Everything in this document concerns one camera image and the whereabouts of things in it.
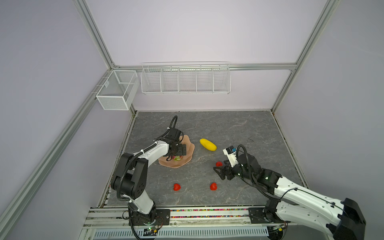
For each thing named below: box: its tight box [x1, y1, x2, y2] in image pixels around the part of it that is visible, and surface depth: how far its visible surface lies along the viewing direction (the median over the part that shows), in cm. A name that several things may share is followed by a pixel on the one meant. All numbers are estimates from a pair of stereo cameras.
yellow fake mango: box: [199, 138, 218, 152], surface depth 99 cm
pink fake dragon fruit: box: [172, 155, 183, 162], surface depth 90 cm
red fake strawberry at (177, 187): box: [173, 183, 181, 192], surface depth 84 cm
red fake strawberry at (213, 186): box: [210, 182, 218, 191], surface depth 84 cm
